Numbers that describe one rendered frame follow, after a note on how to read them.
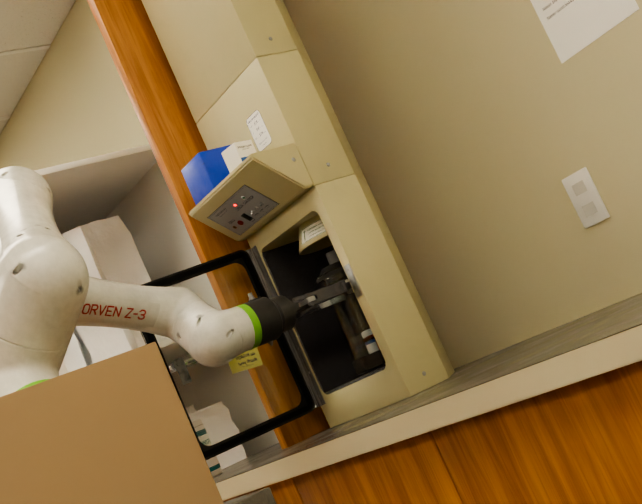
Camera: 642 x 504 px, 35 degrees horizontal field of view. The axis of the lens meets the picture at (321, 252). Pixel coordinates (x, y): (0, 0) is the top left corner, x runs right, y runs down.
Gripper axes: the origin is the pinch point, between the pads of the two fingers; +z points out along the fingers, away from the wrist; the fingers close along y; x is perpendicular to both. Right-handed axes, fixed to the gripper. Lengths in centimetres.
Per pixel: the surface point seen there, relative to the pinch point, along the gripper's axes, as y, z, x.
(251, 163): -12.3, -17.8, -29.3
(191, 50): 7, -7, -64
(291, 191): -10.6, -10.3, -21.9
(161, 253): 138, 35, -50
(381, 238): -14.1, 3.5, -6.0
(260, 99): -9.3, -7.0, -43.3
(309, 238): -2.1, -4.8, -12.9
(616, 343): -94, -37, 27
